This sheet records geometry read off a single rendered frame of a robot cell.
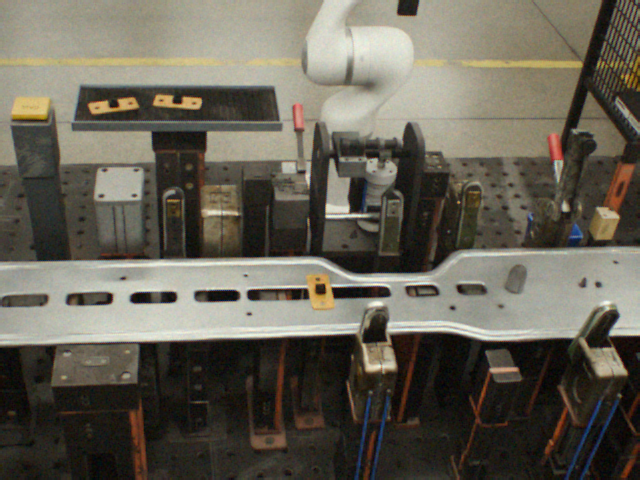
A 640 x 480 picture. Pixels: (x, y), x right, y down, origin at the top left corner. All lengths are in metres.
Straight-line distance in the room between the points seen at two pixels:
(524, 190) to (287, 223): 0.95
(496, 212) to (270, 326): 0.98
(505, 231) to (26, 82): 2.61
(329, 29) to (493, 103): 2.51
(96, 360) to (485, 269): 0.69
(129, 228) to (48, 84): 2.68
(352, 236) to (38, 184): 0.59
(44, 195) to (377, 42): 0.72
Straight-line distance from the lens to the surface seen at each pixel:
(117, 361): 1.27
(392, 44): 1.76
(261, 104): 1.58
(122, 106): 1.57
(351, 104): 1.82
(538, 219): 1.65
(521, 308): 1.46
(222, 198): 1.47
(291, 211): 1.49
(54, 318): 1.38
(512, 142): 3.90
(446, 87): 4.24
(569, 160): 1.56
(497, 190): 2.27
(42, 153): 1.61
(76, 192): 2.16
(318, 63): 1.73
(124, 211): 1.44
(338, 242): 1.57
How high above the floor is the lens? 1.95
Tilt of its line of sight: 39 degrees down
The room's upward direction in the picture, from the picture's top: 6 degrees clockwise
